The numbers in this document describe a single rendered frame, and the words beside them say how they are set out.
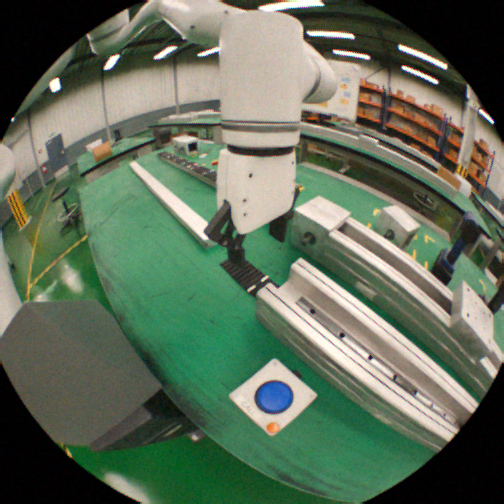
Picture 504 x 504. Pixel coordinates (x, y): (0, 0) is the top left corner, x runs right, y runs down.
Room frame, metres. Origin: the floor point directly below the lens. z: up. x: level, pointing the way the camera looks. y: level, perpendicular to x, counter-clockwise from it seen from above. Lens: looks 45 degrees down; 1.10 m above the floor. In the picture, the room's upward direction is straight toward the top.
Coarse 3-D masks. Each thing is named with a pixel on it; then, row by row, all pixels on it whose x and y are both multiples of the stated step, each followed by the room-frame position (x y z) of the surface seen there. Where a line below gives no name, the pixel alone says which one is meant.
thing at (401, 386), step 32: (288, 288) 0.18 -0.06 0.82; (320, 288) 0.16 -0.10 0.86; (288, 320) 0.11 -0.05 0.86; (320, 320) 0.12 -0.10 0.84; (352, 320) 0.10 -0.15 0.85; (320, 352) 0.06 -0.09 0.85; (352, 352) 0.05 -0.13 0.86; (384, 352) 0.04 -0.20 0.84; (416, 352) 0.02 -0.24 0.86; (352, 384) 0.01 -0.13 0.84; (384, 384) -0.01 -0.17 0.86; (416, 384) -0.03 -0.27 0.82; (448, 384) -0.07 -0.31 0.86; (384, 416) -0.07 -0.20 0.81; (416, 416) -0.08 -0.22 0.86; (448, 416) -0.15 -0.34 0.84
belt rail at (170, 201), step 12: (132, 168) 0.96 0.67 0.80; (144, 180) 0.72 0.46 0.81; (156, 180) 0.69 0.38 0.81; (156, 192) 0.58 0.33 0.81; (168, 192) 0.57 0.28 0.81; (168, 204) 0.49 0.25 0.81; (180, 204) 0.48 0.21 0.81; (180, 216) 0.42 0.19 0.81; (192, 216) 0.41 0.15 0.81; (192, 228) 0.36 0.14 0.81; (204, 240) 0.32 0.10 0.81
